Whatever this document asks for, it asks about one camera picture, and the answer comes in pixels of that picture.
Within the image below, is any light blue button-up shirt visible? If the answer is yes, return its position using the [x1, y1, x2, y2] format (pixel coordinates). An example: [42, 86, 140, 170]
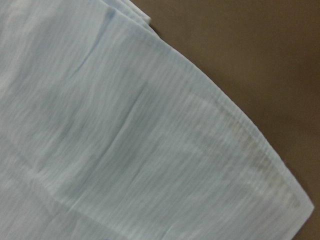
[0, 0, 314, 240]

